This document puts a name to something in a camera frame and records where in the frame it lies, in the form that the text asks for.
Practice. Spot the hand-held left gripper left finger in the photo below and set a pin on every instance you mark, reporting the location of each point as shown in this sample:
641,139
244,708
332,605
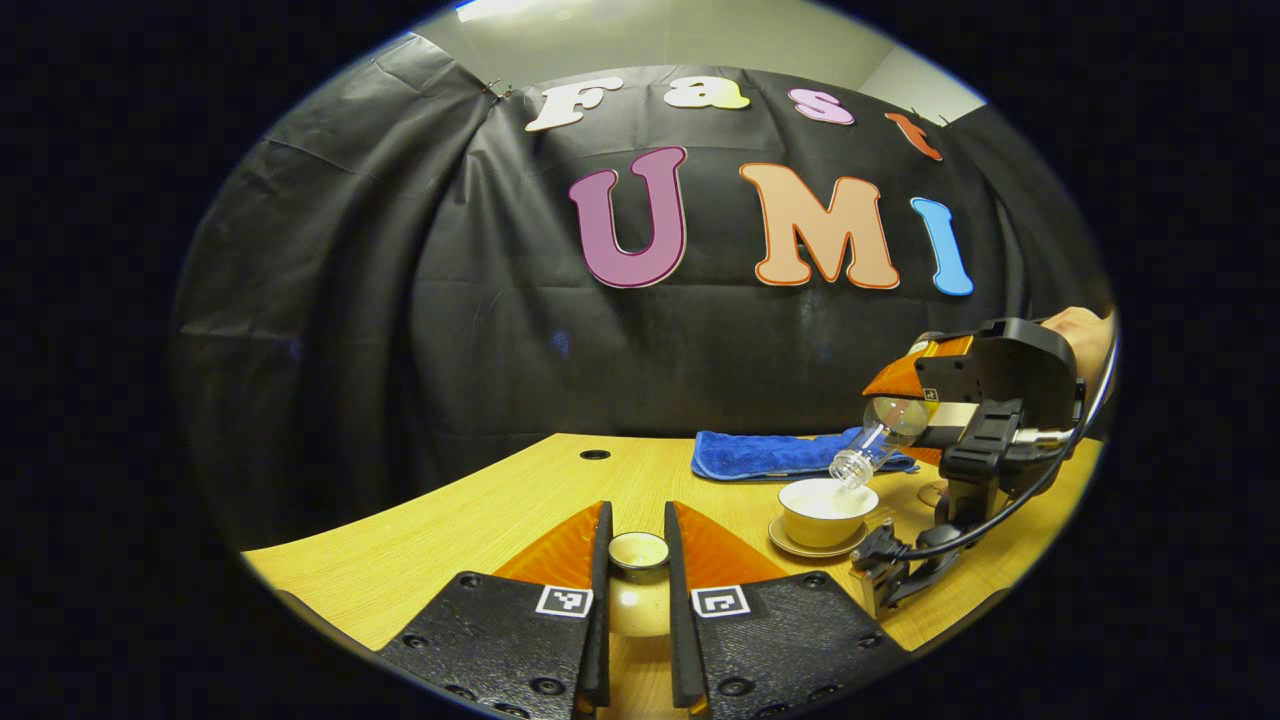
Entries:
601,620

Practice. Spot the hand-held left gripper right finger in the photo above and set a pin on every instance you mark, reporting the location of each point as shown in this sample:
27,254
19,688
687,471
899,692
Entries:
678,620

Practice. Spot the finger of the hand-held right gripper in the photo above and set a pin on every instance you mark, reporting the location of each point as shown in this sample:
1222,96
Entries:
900,380
925,455

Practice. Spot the round brown coaster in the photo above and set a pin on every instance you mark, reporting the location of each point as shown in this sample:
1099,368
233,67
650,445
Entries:
932,494

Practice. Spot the yellow teacup lid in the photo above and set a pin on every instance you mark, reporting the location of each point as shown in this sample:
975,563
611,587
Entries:
640,600

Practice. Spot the clear plastic water bottle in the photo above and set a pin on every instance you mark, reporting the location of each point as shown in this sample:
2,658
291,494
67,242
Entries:
880,430

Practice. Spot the yellow ceramic teacup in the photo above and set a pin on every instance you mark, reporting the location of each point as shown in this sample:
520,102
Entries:
825,515

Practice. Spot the blue folded towel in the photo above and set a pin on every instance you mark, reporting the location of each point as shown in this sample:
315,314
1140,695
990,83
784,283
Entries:
760,455

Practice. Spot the black backdrop cloth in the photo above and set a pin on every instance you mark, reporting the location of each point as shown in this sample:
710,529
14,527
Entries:
420,320

